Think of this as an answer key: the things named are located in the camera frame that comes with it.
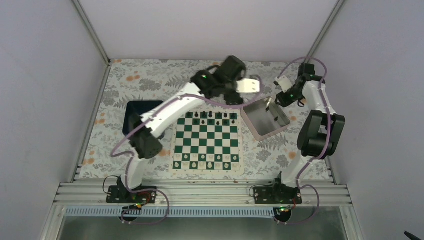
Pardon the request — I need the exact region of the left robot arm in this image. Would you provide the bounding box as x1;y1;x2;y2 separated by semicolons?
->
118;55;247;203

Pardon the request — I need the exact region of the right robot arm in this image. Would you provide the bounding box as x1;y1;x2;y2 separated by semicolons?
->
275;63;346;187

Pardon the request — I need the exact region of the green white chessboard mat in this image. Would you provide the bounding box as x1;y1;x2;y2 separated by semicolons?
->
169;110;244;175

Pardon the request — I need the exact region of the dark blue plastic bin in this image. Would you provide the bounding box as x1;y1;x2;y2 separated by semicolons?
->
122;100;163;136

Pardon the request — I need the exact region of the floral patterned table mat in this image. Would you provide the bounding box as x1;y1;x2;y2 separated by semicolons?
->
79;59;309;180

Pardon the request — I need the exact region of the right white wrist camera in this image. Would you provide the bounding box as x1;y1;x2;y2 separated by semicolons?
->
274;75;293;93

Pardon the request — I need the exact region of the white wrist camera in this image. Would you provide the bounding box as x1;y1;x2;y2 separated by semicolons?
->
274;75;293;93
235;78;261;94

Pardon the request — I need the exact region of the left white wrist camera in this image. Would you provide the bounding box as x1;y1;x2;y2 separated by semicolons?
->
235;78;261;94

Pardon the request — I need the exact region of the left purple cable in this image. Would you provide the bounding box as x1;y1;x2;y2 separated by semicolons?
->
109;75;263;226

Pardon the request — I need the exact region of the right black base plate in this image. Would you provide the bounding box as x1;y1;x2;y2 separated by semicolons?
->
253;186;303;205

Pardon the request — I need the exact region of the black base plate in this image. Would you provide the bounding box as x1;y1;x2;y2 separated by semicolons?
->
253;186;303;205
106;185;157;205

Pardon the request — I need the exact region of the aluminium rail frame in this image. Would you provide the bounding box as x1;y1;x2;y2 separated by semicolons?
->
53;178;353;207

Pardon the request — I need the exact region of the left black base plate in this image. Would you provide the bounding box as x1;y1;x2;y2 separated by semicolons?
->
106;185;157;205

